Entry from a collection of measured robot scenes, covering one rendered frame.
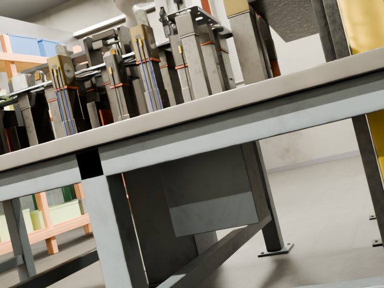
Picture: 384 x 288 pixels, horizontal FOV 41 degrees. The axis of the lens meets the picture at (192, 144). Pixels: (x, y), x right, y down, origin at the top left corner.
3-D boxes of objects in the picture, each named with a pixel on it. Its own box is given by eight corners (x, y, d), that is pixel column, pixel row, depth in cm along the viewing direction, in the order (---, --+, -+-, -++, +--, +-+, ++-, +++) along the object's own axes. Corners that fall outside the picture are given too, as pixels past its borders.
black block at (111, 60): (117, 139, 177) (98, 56, 178) (129, 138, 186) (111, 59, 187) (131, 135, 175) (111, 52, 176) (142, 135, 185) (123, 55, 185)
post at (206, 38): (213, 112, 167) (192, 27, 168) (217, 113, 172) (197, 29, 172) (228, 109, 165) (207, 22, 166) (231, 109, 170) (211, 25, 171)
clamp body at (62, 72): (62, 154, 182) (39, 58, 183) (79, 151, 194) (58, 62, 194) (78, 149, 180) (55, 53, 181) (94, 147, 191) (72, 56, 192)
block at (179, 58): (184, 121, 166) (163, 36, 167) (195, 120, 177) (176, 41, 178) (205, 115, 164) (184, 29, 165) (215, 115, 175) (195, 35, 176)
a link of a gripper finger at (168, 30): (162, 20, 185) (166, 38, 185) (158, 19, 182) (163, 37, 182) (170, 18, 185) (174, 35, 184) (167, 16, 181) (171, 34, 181)
